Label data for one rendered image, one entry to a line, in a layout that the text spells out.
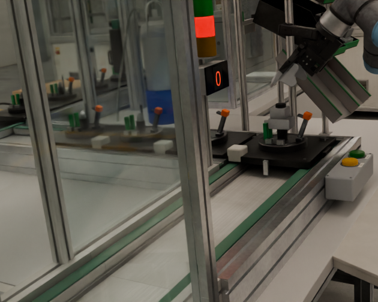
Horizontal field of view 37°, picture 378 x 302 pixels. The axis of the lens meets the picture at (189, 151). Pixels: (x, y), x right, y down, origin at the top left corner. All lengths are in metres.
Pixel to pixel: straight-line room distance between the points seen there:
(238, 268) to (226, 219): 0.32
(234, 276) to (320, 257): 0.30
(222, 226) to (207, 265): 0.45
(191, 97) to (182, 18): 0.10
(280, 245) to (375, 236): 0.26
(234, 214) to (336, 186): 0.27
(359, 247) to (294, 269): 0.17
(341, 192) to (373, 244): 0.17
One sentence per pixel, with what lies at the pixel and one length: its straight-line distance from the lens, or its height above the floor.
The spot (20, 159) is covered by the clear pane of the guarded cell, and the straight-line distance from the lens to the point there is 0.53.
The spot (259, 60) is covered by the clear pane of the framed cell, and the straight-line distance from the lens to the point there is 2.94.
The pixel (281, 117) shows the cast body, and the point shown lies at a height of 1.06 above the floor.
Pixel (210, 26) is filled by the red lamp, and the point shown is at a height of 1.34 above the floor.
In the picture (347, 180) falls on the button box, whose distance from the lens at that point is 1.41.
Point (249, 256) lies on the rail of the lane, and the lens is 1.04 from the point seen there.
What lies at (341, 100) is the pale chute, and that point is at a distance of 1.91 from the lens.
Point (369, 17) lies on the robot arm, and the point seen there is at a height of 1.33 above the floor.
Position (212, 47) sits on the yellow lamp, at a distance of 1.44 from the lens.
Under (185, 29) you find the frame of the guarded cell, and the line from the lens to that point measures 0.73.
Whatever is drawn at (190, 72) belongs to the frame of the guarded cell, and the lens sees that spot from 0.74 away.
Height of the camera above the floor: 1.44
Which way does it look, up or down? 16 degrees down
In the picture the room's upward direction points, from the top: 6 degrees counter-clockwise
